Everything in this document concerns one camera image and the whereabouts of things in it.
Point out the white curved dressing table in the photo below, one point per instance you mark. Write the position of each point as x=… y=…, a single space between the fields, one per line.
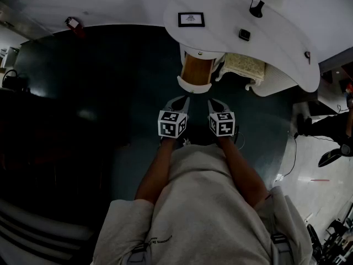
x=275 y=43

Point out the red floor tape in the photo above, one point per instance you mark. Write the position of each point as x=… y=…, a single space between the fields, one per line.
x=320 y=180

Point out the black handbag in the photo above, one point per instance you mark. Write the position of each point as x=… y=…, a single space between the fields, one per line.
x=13 y=81

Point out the black picture frame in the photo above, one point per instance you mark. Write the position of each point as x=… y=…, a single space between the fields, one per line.
x=191 y=19

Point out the white box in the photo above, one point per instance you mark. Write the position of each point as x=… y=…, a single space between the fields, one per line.
x=9 y=58

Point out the large white drawer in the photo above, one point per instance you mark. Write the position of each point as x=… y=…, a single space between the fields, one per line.
x=197 y=70

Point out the metal framed glass door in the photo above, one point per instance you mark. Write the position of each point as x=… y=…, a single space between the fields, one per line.
x=24 y=21

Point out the cream upholstered stool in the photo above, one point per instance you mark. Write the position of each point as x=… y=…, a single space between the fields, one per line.
x=245 y=65

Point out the red fire extinguisher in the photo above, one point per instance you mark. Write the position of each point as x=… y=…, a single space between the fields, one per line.
x=74 y=26

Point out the person's right forearm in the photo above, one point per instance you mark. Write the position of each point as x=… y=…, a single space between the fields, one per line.
x=242 y=175

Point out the person's left forearm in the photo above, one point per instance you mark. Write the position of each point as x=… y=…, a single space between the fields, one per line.
x=155 y=172

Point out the black cone stand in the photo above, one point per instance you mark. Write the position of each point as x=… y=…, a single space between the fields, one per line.
x=257 y=10

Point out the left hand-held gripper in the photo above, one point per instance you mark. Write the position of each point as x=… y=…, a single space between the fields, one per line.
x=168 y=128

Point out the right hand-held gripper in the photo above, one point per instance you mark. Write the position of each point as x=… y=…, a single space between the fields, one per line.
x=224 y=127

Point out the small round black object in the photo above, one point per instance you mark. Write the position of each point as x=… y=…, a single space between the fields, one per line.
x=307 y=54

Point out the dark wooden furniture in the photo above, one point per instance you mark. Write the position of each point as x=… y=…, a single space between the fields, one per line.
x=55 y=148

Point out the person's grey sweatshirt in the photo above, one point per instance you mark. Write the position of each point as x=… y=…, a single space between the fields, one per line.
x=207 y=208

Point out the white drawer with brass knob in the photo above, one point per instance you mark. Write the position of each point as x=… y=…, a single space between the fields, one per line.
x=212 y=52

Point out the small black square box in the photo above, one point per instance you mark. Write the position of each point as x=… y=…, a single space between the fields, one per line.
x=244 y=34

